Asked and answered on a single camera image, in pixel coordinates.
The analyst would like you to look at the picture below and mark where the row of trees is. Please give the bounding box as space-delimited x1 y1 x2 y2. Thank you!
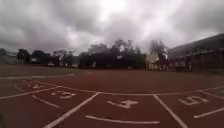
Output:
16 38 170 71

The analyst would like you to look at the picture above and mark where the red running track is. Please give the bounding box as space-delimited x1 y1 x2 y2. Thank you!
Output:
0 69 224 128

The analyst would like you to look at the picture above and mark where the small pale building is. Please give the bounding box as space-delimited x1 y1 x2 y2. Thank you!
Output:
145 53 160 71

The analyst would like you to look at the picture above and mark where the pale kerb strip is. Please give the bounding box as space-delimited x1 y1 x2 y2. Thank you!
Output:
0 73 76 81

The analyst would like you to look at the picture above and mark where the grandstand building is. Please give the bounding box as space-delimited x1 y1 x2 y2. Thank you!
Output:
166 32 224 73

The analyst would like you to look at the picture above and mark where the grey low building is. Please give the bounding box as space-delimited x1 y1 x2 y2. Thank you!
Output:
0 47 18 66

